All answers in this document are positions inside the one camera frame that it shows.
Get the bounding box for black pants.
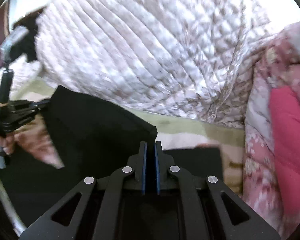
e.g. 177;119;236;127
0;87;223;239

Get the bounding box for dark clothes on rail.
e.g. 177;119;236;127
10;7;45;62

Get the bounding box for person's left hand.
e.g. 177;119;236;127
0;133;14;155

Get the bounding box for magenta pillow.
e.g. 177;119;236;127
269;85;300;196

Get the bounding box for floral fleece blanket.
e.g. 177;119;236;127
14;81;244;193

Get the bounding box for pink floral comforter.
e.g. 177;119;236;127
243;22;300;239

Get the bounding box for quilted beige bedspread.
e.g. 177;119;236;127
11;0;278;128

